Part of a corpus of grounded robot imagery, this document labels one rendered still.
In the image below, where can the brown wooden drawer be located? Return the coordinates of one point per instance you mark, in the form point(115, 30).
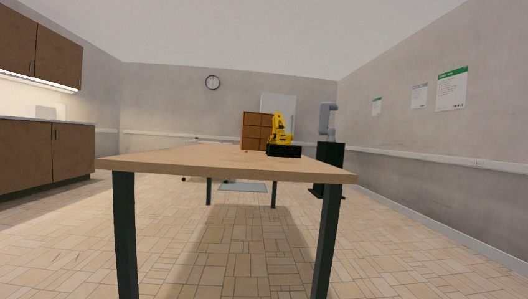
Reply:
point(251, 131)
point(252, 118)
point(266, 132)
point(250, 143)
point(263, 143)
point(267, 120)

